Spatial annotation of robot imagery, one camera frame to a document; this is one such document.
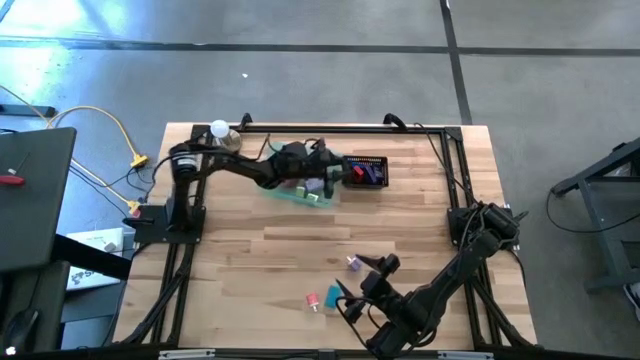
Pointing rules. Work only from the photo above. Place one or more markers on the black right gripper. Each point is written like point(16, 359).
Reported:
point(375, 285)

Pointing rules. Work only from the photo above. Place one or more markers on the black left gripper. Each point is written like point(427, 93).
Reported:
point(320, 164)

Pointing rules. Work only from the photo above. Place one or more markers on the purple USB wall charger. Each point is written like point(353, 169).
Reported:
point(354, 264)

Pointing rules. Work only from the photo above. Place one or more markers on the white-faced USB wall charger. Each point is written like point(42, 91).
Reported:
point(312, 198)

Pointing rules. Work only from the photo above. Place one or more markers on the teal digital timer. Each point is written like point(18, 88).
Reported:
point(330, 299)

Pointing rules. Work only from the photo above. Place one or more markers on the pink charger with white face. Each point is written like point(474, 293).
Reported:
point(312, 299)

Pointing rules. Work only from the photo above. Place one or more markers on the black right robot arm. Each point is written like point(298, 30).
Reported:
point(450, 277)

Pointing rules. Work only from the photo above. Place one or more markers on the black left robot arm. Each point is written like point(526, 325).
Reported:
point(235, 167)

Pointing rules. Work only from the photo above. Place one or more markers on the black mesh basket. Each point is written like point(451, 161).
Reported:
point(350, 184)

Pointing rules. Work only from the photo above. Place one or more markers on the teal translucent plastic bin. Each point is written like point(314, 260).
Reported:
point(274, 189)

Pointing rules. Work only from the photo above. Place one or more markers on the white globe bulb lamp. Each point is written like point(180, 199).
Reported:
point(220, 128)

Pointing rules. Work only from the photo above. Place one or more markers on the white cardboard box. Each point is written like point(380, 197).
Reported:
point(92, 239)

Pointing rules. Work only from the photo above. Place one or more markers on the black metal stand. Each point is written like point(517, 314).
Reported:
point(597, 168)

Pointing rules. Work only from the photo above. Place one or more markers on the white printed box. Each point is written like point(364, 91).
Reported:
point(87, 280)

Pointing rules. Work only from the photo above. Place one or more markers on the black floor strip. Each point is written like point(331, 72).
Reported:
point(30, 110)

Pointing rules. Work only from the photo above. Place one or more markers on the black computer mouse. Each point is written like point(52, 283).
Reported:
point(19, 330)

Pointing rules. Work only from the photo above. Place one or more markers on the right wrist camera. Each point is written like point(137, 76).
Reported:
point(353, 311)

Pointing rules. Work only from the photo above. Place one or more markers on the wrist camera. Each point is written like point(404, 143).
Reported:
point(295, 151)
point(353, 311)

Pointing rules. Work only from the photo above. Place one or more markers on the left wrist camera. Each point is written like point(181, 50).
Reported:
point(295, 151)

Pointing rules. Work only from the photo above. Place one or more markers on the black aluminium table frame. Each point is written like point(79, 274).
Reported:
point(350, 129)

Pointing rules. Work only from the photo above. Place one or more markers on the silver metal bracket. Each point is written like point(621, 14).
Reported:
point(465, 355)
point(186, 354)

